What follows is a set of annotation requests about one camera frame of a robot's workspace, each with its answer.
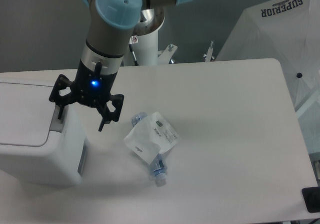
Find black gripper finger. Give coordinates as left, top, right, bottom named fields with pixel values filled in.
left=97, top=94, right=125, bottom=132
left=48, top=74, right=79, bottom=120

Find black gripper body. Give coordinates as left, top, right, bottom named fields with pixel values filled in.
left=74, top=60, right=117, bottom=108

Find white trash can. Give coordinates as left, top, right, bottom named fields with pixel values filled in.
left=0, top=77, right=89, bottom=186

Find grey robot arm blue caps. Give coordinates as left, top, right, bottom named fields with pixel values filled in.
left=49, top=0, right=193, bottom=125

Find white plastic pouch bag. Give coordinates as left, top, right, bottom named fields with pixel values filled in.
left=124, top=112, right=181, bottom=164

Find clear plastic water bottle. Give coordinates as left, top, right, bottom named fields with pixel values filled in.
left=131, top=112, right=167, bottom=187

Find white umbrella with lettering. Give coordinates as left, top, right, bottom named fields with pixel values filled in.
left=216, top=0, right=320, bottom=107

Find black device at table edge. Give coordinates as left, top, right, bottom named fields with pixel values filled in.
left=302, top=187, right=320, bottom=213

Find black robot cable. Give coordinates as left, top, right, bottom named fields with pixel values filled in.
left=128, top=43, right=140, bottom=66

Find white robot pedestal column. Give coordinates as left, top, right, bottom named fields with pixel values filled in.
left=121, top=6, right=166, bottom=67

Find white pedestal base frame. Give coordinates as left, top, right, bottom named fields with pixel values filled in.
left=121, top=41, right=216, bottom=66

